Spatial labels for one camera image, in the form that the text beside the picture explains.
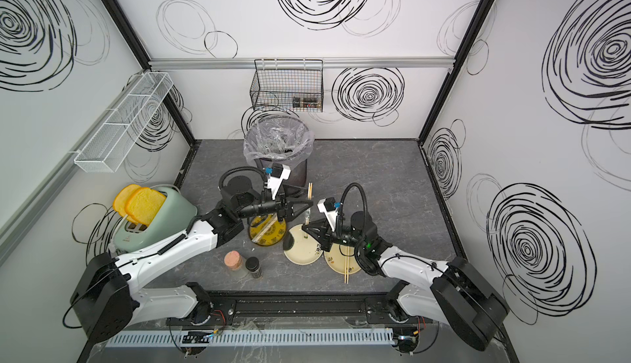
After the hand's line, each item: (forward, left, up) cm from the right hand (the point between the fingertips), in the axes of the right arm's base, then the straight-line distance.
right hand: (304, 230), depth 73 cm
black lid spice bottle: (-8, +16, -7) cm, 19 cm away
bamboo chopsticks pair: (-5, -14, -15) cm, 21 cm away
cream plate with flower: (0, 0, -16) cm, 16 cm away
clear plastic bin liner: (+38, +12, +1) cm, 39 cm away
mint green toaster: (+2, +43, 0) cm, 43 cm away
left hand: (+5, -2, +11) cm, 12 cm away
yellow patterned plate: (+6, +13, -16) cm, 21 cm away
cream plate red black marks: (-3, -10, -16) cm, 19 cm away
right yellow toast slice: (+5, +51, +4) cm, 51 cm away
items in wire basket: (+42, +2, +15) cm, 45 cm away
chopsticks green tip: (+6, -2, +12) cm, 14 cm away
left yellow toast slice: (+5, +56, +6) cm, 57 cm away
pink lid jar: (-7, +22, -6) cm, 24 cm away
